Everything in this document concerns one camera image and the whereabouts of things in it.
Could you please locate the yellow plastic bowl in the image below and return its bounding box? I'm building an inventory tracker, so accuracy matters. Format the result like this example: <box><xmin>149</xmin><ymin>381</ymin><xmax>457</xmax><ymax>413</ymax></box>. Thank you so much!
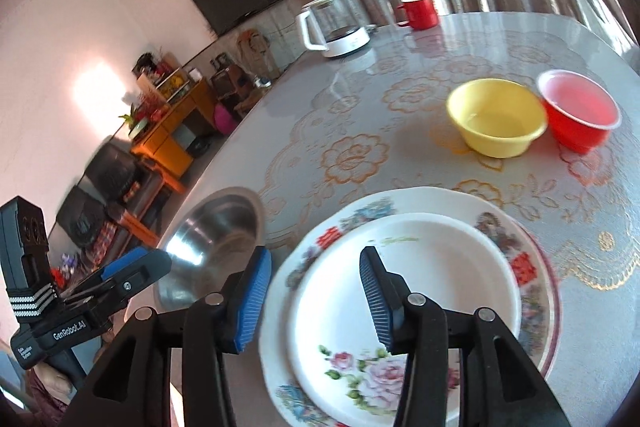
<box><xmin>446</xmin><ymin>78</ymin><xmax>549</xmax><ymax>158</ymax></box>

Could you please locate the potted green plant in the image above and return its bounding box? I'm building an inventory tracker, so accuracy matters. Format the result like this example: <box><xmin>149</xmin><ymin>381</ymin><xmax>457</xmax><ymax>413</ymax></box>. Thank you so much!
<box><xmin>119</xmin><ymin>104</ymin><xmax>151</xmax><ymax>138</ymax></box>

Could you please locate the white plate with pink roses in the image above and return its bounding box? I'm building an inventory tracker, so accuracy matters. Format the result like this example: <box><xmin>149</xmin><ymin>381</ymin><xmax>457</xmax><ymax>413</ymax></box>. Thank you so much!
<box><xmin>286</xmin><ymin>212</ymin><xmax>523</xmax><ymax>427</ymax></box>

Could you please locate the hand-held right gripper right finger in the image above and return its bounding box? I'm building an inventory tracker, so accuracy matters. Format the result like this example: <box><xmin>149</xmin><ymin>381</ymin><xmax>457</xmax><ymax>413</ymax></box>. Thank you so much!
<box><xmin>359</xmin><ymin>246</ymin><xmax>571</xmax><ymax>427</ymax></box>

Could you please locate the small shelf with ornaments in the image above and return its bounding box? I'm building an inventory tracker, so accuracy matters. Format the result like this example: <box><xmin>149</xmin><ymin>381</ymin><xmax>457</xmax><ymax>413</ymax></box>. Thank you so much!
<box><xmin>132</xmin><ymin>52</ymin><xmax>193</xmax><ymax>108</ymax></box>

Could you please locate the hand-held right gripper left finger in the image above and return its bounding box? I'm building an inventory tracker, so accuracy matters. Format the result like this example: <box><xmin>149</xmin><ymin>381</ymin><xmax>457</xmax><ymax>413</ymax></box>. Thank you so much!
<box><xmin>65</xmin><ymin>246</ymin><xmax>273</xmax><ymax>427</ymax></box>

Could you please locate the orange wooden cabinet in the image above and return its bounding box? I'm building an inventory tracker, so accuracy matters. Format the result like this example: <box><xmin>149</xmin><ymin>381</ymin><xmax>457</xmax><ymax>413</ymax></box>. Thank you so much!
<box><xmin>130</xmin><ymin>79</ymin><xmax>218</xmax><ymax>175</ymax></box>

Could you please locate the stainless steel bowl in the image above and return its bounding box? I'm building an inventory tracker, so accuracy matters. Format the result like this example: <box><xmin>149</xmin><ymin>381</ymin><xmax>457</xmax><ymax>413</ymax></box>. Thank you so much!
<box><xmin>156</xmin><ymin>187</ymin><xmax>266</xmax><ymax>310</ymax></box>

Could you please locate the black speaker box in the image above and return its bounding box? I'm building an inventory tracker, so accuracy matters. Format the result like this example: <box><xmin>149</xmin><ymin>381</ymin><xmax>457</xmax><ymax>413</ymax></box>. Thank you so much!
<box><xmin>210</xmin><ymin>67</ymin><xmax>246</xmax><ymax>98</ymax></box>

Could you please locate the scalloped plate red blue print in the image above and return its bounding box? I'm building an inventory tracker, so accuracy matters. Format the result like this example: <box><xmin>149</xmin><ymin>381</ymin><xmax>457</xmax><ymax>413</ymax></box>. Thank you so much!
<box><xmin>258</xmin><ymin>187</ymin><xmax>551</xmax><ymax>427</ymax></box>

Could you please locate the wooden chair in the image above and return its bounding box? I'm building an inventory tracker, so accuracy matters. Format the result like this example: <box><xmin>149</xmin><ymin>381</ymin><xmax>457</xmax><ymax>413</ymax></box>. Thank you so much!
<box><xmin>236</xmin><ymin>29</ymin><xmax>279</xmax><ymax>78</ymax></box>

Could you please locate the black armchair with wooden frame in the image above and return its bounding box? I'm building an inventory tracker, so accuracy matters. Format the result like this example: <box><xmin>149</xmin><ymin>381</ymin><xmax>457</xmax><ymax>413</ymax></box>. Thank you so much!
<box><xmin>55</xmin><ymin>139</ymin><xmax>186</xmax><ymax>258</ymax></box>

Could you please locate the pink bag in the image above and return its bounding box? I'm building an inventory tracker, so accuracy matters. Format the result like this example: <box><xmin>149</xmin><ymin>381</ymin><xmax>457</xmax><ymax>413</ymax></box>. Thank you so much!
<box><xmin>214</xmin><ymin>103</ymin><xmax>238</xmax><ymax>134</ymax></box>

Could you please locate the white electric glass kettle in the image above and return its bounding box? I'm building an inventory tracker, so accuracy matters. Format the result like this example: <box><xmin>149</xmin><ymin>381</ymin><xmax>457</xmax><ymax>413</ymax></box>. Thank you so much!
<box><xmin>295</xmin><ymin>0</ymin><xmax>372</xmax><ymax>59</ymax></box>

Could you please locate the person's left forearm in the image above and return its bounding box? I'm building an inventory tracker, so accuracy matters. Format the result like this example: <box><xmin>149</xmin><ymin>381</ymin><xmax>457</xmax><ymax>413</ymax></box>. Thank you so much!
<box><xmin>22</xmin><ymin>364</ymin><xmax>81</xmax><ymax>415</ymax></box>

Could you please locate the red plastic bowl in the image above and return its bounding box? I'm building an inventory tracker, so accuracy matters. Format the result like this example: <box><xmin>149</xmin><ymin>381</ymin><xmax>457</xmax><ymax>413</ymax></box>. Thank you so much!
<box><xmin>536</xmin><ymin>69</ymin><xmax>622</xmax><ymax>154</ymax></box>

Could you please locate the red mug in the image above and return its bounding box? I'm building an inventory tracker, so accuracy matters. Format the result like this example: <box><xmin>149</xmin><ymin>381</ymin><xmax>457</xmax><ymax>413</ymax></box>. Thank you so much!
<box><xmin>395</xmin><ymin>0</ymin><xmax>441</xmax><ymax>31</ymax></box>

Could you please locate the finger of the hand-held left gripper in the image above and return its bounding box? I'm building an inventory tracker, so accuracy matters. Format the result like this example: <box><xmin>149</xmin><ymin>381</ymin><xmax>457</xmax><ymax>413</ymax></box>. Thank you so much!
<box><xmin>75</xmin><ymin>250</ymin><xmax>173</xmax><ymax>315</ymax></box>
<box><xmin>99</xmin><ymin>248</ymin><xmax>151</xmax><ymax>282</ymax></box>

